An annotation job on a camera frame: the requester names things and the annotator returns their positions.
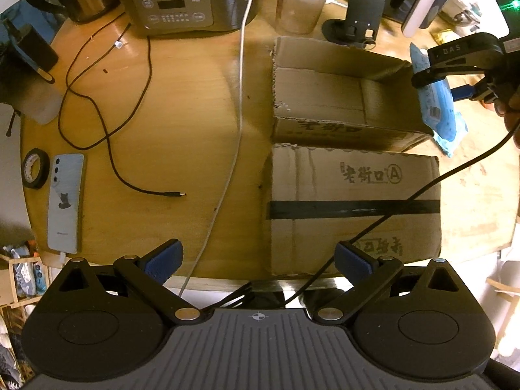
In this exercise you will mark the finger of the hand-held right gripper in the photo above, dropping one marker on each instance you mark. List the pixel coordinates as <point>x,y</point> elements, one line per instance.
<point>467,55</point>
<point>467,92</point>

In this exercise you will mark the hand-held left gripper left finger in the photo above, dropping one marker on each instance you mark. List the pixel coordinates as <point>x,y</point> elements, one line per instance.
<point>164,260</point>

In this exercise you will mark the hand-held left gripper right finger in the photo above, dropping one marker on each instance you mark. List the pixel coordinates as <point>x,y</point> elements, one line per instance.
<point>353,262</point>

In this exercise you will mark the blue tissue packet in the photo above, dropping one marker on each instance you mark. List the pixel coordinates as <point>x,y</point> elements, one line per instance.
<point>440,107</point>

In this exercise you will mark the wooden desktop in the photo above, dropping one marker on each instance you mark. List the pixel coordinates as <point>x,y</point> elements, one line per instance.
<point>170,130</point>

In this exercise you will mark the person's right hand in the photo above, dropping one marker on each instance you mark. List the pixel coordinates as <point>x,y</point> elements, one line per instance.
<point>503,110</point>

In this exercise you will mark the yellow snack packet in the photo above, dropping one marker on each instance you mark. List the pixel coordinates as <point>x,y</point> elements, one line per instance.
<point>443,36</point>

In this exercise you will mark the closed cardboard box black tape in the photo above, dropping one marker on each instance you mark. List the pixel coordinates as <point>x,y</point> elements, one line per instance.
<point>325,178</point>

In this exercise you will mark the light blue smartphone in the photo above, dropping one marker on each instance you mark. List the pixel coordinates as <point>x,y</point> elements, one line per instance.
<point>65,207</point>

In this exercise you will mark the black phone stand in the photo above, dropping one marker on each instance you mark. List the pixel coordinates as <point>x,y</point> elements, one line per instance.
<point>365,4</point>

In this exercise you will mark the wooden shoe rack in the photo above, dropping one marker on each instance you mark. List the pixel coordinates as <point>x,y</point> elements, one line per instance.
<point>20,276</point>

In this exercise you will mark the black tape roll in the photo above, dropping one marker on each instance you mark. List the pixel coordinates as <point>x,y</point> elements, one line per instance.
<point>44,170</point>

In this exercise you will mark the clear plastic jar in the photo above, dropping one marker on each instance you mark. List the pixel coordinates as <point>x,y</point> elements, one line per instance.
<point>302,0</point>

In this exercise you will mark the translucent plastic container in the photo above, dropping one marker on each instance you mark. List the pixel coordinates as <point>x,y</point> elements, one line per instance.
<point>32,97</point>

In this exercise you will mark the black power bank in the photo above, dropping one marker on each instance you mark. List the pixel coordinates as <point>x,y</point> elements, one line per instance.
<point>30,46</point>

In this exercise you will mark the silver rice cooker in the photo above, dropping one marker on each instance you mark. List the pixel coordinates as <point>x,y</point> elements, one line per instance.
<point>183,4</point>

